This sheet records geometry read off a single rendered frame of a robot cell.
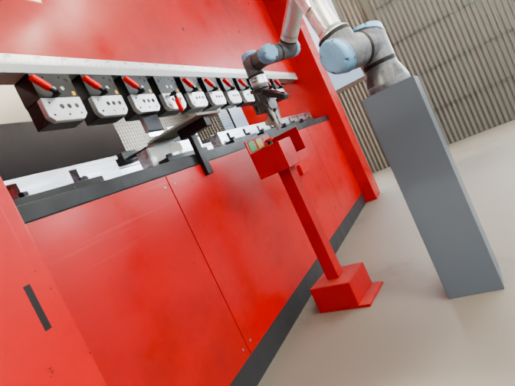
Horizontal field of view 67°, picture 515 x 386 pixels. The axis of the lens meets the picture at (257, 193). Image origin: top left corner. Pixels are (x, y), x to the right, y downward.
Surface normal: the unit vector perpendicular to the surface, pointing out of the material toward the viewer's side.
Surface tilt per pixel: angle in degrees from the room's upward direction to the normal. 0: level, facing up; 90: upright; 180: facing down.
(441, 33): 90
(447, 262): 90
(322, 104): 90
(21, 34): 90
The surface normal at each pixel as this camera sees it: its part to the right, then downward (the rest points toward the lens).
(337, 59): -0.70, 0.51
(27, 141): 0.81, -0.34
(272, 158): -0.52, 0.30
